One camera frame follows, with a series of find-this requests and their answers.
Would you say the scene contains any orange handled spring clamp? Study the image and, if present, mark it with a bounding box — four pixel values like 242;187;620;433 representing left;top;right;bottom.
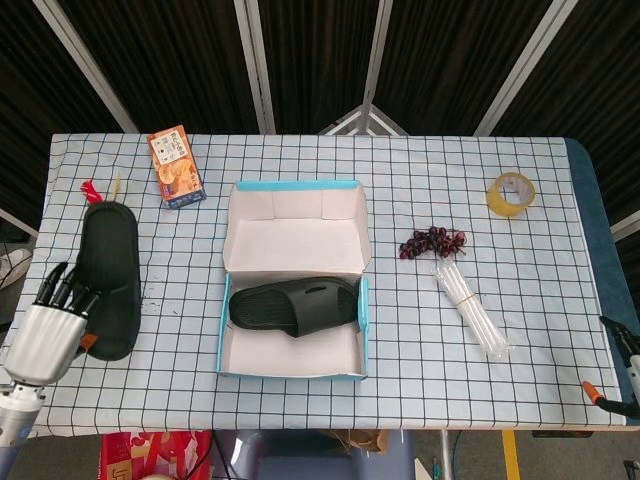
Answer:
582;380;631;414

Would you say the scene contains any white black checked tablecloth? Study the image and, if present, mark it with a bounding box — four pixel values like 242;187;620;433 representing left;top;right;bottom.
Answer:
0;132;629;441

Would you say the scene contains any brown paper bag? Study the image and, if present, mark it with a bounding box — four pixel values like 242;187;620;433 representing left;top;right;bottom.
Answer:
327;428;390;455

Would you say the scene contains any red bag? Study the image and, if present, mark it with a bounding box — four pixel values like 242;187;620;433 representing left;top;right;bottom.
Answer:
99;429;214;480

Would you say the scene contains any white metal screen post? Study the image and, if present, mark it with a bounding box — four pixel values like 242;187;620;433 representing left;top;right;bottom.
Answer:
33;0;141;134
358;0;397;134
473;0;579;136
233;0;277;134

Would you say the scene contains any black rubber slipper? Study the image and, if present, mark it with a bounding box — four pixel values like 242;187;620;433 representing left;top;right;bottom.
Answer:
74;201;142;361
228;275;362;340

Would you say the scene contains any dark red grape bunch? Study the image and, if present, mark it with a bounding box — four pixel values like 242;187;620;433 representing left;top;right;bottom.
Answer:
398;225;469;261

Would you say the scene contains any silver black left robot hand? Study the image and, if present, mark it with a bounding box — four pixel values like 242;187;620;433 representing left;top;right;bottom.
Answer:
2;259;101;385

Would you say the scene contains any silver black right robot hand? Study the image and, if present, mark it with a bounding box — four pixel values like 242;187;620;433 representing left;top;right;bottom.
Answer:
598;314;640;401

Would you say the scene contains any light blue cardboard shoe box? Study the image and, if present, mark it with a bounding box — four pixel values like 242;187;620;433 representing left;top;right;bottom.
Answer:
215;179;371;379

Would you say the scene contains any bundle of clear plastic straws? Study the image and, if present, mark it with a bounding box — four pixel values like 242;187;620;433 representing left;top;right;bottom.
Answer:
433;259;512;360

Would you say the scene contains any blue grey chair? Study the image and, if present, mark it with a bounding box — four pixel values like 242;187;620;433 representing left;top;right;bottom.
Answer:
212;428;416;480

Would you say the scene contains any black corrugated screen panel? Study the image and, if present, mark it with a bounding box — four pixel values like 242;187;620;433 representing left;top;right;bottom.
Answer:
54;0;264;134
374;0;556;135
492;0;640;231
249;0;384;134
0;0;126;236

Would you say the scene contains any red yellow feather shuttlecock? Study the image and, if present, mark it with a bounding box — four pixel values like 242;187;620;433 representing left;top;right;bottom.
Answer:
81;173;124;206

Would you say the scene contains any orange blue carton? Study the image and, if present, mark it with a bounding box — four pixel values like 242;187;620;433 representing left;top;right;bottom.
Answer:
146;125;207;210

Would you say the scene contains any metal table leg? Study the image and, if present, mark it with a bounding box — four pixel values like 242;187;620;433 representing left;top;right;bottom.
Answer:
437;429;454;480

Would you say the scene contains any white metal screen foot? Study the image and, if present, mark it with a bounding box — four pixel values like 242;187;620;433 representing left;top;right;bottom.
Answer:
318;103;410;136

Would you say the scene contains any yellow clear tape roll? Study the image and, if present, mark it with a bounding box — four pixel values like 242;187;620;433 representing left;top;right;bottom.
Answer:
486;172;537;219

